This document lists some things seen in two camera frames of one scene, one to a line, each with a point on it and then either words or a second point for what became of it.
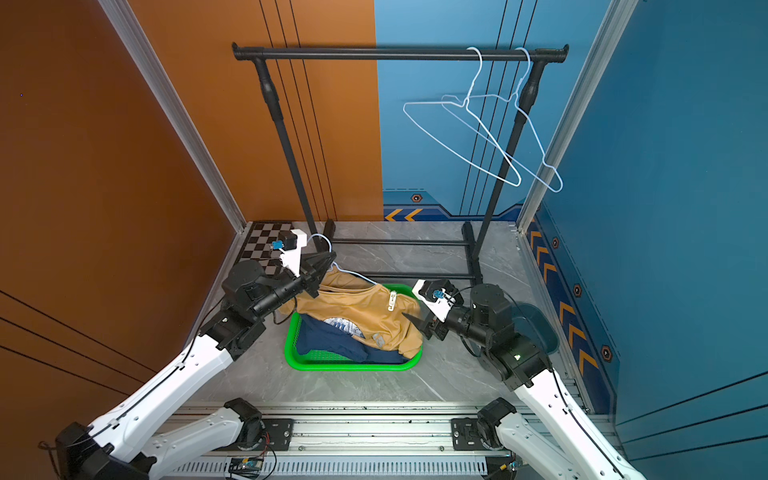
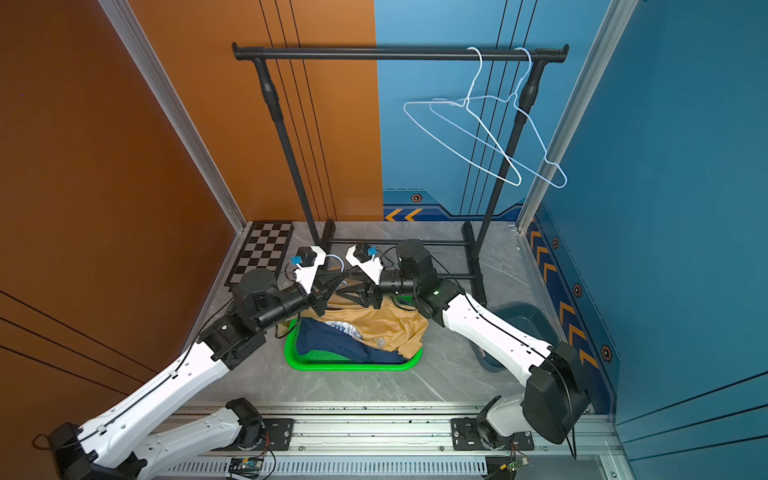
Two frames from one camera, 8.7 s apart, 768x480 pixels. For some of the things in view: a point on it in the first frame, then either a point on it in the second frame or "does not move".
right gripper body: x=439 y=328 -> x=376 y=294
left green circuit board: x=248 y=467 does not move
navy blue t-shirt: x=314 y=334 does not move
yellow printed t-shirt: x=376 y=311 does not move
